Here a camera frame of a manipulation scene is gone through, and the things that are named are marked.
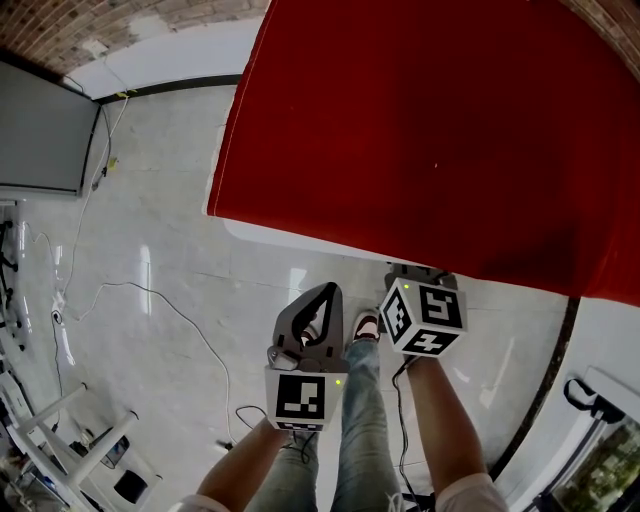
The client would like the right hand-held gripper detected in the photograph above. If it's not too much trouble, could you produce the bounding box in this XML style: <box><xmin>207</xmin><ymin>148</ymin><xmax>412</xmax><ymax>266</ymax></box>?
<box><xmin>378</xmin><ymin>263</ymin><xmax>469</xmax><ymax>359</ymax></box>

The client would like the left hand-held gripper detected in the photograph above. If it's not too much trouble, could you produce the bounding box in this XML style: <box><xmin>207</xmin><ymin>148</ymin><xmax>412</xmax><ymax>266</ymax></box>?
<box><xmin>263</xmin><ymin>282</ymin><xmax>350</xmax><ymax>433</ymax></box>

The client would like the person's right forearm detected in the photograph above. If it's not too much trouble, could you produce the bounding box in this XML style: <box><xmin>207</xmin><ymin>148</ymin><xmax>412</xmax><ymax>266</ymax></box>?
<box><xmin>406</xmin><ymin>356</ymin><xmax>490</xmax><ymax>495</ymax></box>

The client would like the person's left forearm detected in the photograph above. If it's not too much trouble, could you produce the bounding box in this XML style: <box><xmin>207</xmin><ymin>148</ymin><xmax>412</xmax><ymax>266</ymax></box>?
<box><xmin>196</xmin><ymin>416</ymin><xmax>292</xmax><ymax>502</ymax></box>

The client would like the red table cloth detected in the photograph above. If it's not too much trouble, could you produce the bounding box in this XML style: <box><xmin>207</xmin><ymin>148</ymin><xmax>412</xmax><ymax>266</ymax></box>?
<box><xmin>202</xmin><ymin>0</ymin><xmax>640</xmax><ymax>308</ymax></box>

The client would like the white and maroon sneaker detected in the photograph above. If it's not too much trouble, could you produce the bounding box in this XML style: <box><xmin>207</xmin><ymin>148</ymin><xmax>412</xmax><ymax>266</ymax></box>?
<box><xmin>298</xmin><ymin>318</ymin><xmax>322</xmax><ymax>350</ymax></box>
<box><xmin>351</xmin><ymin>309</ymin><xmax>382</xmax><ymax>345</ymax></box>

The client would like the person's right leg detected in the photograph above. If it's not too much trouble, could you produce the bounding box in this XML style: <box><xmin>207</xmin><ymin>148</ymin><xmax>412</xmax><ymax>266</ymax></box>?
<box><xmin>331</xmin><ymin>341</ymin><xmax>402</xmax><ymax>512</ymax></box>

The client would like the person's leg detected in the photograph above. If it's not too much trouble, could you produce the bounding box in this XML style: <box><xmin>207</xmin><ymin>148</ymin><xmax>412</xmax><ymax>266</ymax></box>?
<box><xmin>331</xmin><ymin>341</ymin><xmax>402</xmax><ymax>512</ymax></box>
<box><xmin>268</xmin><ymin>428</ymin><xmax>322</xmax><ymax>512</ymax></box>

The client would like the person's left leg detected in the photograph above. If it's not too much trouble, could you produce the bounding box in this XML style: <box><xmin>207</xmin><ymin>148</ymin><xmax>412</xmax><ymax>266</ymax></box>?
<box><xmin>268</xmin><ymin>428</ymin><xmax>322</xmax><ymax>512</ymax></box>

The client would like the person's light shirt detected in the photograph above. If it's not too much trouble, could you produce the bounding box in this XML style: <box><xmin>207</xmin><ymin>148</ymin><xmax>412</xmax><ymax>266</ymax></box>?
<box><xmin>178</xmin><ymin>471</ymin><xmax>510</xmax><ymax>512</ymax></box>

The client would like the black framed window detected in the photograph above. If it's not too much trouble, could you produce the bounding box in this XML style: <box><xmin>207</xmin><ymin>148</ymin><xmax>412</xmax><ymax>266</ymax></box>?
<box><xmin>551</xmin><ymin>418</ymin><xmax>640</xmax><ymax>512</ymax></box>

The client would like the black box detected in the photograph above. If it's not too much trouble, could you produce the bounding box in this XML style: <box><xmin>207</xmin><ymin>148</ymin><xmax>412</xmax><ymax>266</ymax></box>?
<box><xmin>113</xmin><ymin>469</ymin><xmax>152</xmax><ymax>505</ymax></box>

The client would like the white power strip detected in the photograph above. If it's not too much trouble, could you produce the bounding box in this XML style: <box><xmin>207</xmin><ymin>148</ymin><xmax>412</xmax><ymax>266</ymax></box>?
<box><xmin>49</xmin><ymin>293</ymin><xmax>70</xmax><ymax>327</ymax></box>

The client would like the black office chair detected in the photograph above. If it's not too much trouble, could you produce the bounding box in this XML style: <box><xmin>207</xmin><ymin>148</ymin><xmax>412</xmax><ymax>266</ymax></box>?
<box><xmin>0</xmin><ymin>218</ymin><xmax>27</xmax><ymax>352</ymax></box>

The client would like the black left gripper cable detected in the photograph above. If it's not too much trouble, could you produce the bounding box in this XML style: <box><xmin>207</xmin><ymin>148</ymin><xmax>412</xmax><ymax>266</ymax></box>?
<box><xmin>234</xmin><ymin>404</ymin><xmax>315</xmax><ymax>465</ymax></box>

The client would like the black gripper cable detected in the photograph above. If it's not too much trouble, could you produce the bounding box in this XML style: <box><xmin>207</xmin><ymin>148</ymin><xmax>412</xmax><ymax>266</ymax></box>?
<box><xmin>391</xmin><ymin>356</ymin><xmax>417</xmax><ymax>502</ymax></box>
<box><xmin>234</xmin><ymin>404</ymin><xmax>315</xmax><ymax>465</ymax></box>

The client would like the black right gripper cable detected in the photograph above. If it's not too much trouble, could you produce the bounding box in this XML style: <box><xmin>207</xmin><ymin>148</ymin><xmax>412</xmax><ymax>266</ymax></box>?
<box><xmin>391</xmin><ymin>356</ymin><xmax>417</xmax><ymax>502</ymax></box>

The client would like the black looped strap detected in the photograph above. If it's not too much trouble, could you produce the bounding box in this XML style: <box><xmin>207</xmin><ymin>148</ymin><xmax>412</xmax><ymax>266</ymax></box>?
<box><xmin>563</xmin><ymin>377</ymin><xmax>627</xmax><ymax>425</ymax></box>

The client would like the black floor cable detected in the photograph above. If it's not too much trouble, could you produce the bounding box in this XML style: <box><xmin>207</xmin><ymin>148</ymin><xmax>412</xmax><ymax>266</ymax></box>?
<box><xmin>50</xmin><ymin>311</ymin><xmax>65</xmax><ymax>432</ymax></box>

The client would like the white power cable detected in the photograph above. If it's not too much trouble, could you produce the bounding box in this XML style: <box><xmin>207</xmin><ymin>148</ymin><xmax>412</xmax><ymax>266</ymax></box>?
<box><xmin>58</xmin><ymin>94</ymin><xmax>130</xmax><ymax>302</ymax></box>

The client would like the white metal frame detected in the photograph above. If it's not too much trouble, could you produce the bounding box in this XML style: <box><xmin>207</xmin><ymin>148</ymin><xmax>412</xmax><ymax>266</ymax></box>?
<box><xmin>8</xmin><ymin>381</ymin><xmax>140</xmax><ymax>495</ymax></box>

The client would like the thin white cable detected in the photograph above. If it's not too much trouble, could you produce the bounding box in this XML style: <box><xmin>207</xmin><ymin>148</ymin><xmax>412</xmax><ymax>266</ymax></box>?
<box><xmin>23</xmin><ymin>221</ymin><xmax>60</xmax><ymax>302</ymax></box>

